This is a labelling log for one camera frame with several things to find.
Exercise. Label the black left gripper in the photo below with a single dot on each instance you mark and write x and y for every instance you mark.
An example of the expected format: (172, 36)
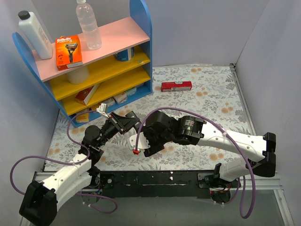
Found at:
(120, 124)

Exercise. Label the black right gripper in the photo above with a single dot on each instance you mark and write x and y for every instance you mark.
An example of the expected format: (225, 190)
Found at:
(150, 140)

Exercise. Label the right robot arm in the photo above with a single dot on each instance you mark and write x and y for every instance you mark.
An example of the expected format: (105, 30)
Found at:
(257, 152)

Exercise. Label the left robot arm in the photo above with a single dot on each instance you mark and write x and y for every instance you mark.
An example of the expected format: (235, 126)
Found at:
(42, 200)

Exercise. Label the white snack packet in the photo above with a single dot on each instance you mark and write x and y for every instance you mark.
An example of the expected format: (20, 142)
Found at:
(120, 98)

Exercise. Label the green sponge pack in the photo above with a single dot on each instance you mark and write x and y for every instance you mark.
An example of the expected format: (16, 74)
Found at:
(131, 91)

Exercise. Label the yellow snack packet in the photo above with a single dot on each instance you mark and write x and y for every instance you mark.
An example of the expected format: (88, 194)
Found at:
(82, 117)

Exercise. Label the blue pink yellow shelf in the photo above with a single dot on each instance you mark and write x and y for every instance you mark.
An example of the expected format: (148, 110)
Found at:
(114, 76)

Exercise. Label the red white book box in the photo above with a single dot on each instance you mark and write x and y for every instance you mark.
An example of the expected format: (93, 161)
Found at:
(84, 96)

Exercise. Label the red toothpaste box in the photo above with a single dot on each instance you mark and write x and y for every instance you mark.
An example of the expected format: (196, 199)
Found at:
(176, 86)

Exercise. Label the white cylindrical container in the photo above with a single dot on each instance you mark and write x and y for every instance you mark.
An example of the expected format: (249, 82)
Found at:
(78, 76)

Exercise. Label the blue white can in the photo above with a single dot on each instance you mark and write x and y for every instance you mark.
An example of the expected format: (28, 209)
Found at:
(125, 55)

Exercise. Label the floral table mat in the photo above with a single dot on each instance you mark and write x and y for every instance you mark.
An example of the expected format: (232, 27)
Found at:
(214, 94)

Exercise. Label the orange razor box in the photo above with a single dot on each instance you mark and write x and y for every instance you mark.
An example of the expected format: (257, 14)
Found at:
(68, 52)

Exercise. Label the clear plastic water bottle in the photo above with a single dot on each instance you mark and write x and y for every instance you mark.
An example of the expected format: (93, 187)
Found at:
(88, 24)

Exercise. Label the white bottle black cap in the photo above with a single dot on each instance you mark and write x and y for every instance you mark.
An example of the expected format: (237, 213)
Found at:
(35, 34)

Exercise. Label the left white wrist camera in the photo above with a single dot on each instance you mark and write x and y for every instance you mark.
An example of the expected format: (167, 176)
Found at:
(102, 110)

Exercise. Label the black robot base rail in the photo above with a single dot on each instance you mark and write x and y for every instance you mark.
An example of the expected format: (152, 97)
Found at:
(168, 183)

